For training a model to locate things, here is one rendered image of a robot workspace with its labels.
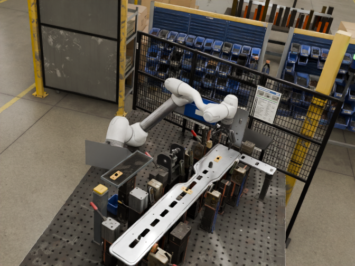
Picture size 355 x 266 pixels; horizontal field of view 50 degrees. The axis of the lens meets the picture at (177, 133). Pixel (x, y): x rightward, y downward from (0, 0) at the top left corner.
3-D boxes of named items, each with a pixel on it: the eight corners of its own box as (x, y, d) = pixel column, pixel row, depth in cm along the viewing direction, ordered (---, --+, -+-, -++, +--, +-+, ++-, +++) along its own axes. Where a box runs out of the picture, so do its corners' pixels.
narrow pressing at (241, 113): (240, 147, 309) (249, 112, 291) (227, 142, 314) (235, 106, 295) (240, 147, 310) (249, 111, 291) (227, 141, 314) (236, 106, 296)
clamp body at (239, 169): (235, 210, 291) (244, 175, 272) (221, 203, 296) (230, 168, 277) (240, 203, 298) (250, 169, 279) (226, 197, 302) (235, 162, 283)
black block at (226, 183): (223, 217, 283) (230, 188, 267) (210, 210, 287) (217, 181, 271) (227, 211, 289) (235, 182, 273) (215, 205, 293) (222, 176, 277)
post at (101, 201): (100, 246, 247) (101, 197, 223) (91, 240, 250) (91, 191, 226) (108, 239, 253) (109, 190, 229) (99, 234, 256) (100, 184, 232)
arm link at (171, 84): (181, 78, 293) (190, 85, 303) (166, 72, 304) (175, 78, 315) (174, 93, 293) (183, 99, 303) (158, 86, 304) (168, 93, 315)
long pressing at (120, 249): (136, 271, 202) (136, 269, 201) (104, 250, 211) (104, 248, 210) (242, 154, 304) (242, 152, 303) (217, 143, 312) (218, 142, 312)
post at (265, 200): (266, 203, 301) (276, 176, 285) (253, 197, 305) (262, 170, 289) (269, 199, 306) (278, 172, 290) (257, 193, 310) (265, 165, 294)
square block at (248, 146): (242, 182, 320) (251, 148, 300) (233, 178, 323) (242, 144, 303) (245, 177, 325) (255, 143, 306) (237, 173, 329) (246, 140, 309)
